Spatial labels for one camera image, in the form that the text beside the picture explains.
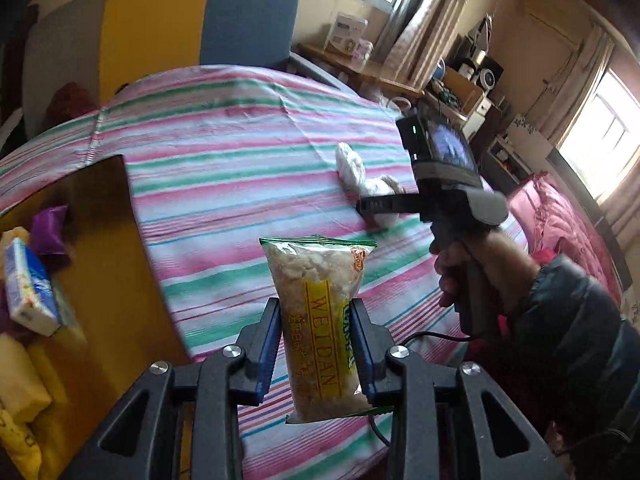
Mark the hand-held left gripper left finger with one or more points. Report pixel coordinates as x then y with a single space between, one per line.
265 355

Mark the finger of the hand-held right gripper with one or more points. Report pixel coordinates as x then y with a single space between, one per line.
385 204

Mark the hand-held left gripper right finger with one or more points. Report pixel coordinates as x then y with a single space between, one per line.
362 355

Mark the white plush toy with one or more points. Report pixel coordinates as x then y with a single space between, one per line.
382 187

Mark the rice cracker snack packet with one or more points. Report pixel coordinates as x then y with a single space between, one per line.
315 280

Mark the cardboard gift box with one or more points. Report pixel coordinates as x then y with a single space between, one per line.
100 270

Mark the blue and white carton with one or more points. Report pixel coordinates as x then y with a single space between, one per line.
30 285

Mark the purple snack packet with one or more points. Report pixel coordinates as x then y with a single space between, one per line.
50 230

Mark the yellow plush toy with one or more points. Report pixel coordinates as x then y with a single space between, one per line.
17 447

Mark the person's right forearm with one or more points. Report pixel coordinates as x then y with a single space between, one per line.
575 330

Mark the person's right hand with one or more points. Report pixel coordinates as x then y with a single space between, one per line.
505 270

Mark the plastic-wrapped white bundle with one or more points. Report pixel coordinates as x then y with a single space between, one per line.
350 165

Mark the wooden shelf unit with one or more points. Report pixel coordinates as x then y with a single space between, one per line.
462 92

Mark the pink quilted blanket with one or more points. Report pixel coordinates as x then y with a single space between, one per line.
560 230

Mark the silver stereo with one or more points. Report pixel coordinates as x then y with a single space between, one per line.
480 70

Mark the wooden desk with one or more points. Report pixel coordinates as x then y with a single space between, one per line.
360 72

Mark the small pink box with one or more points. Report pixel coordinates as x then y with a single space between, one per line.
362 54

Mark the striped bedsheet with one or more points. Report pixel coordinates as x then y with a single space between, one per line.
225 160

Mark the patterned curtain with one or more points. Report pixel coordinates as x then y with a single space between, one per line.
580 85
425 15

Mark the white printed box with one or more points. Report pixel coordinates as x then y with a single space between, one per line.
345 32

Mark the grey yellow blue headboard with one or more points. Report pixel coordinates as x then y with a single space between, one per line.
150 30

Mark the dark red cushion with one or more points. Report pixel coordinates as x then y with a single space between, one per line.
72 102

